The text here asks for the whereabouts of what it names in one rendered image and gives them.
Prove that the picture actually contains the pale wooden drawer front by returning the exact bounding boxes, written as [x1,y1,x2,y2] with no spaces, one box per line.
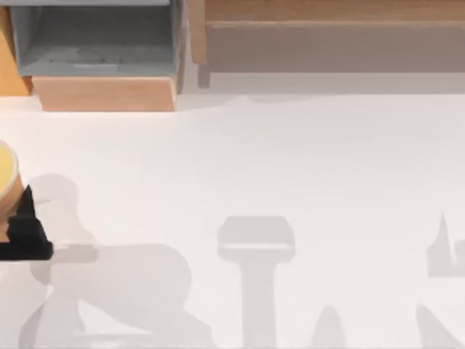
[31,75,178,112]

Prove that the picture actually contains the wooden open shelf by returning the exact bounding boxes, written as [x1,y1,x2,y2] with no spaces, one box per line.
[190,0,465,89]

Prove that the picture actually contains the pulled-out drawer grey inside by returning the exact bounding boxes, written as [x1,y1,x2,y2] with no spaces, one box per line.
[9,0,182,78]

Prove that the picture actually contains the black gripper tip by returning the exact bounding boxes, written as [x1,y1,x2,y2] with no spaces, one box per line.
[0,184,54,262]

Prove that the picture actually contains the yellow and brown cup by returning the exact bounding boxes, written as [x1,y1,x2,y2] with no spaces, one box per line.
[0,140,25,242]

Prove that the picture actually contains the wooden cupboard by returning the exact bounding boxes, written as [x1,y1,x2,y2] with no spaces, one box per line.
[0,6,34,97]

